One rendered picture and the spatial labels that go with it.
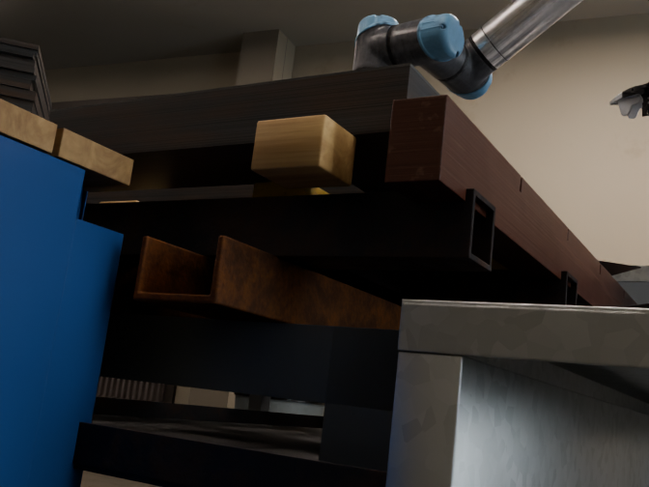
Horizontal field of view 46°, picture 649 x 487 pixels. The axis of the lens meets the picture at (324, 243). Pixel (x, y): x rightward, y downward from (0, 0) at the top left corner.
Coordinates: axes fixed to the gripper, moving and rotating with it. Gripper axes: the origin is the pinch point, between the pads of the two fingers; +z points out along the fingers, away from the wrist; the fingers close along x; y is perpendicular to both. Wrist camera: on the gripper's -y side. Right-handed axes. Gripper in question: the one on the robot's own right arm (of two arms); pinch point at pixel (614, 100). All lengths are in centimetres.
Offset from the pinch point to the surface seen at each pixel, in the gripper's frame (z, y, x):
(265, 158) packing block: -51, 51, -146
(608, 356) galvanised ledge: -75, 65, -142
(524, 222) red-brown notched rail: -56, 54, -122
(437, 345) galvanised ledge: -66, 65, -145
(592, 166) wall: 147, -51, 243
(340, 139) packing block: -55, 50, -142
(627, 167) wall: 129, -48, 252
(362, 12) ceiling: 262, -163, 158
